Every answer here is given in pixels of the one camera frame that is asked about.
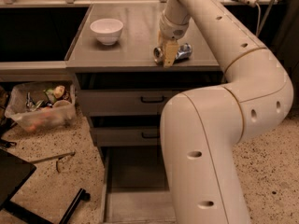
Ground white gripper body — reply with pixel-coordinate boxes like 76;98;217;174
159;10;190;40

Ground silver redbull can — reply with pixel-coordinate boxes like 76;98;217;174
153;43;192;64

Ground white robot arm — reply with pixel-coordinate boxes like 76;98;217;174
159;0;293;224

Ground grey metal drawer cabinet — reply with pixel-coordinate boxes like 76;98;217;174
66;2;221;158

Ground grey top drawer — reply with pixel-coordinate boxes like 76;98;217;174
76;71;222;117

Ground grey drawer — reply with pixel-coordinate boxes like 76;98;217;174
91;115;160;147
76;71;222;117
100;146;176;224

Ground grey middle drawer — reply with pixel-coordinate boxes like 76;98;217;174
91;115;160;147

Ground grey bottom drawer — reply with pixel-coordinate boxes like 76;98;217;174
100;146;176;224

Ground white ceramic bowl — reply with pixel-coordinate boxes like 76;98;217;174
90;19;123;46

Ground dark cabinet at right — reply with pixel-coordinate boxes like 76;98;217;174
273;0;299;98

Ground clear plastic storage bin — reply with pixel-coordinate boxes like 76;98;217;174
5;81;76;133

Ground metal rod on floor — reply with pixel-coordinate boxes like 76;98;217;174
29;151;76;164

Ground black chair base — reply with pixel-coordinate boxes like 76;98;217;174
0;149;91;224

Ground white power cable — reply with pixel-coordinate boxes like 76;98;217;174
254;0;283;37

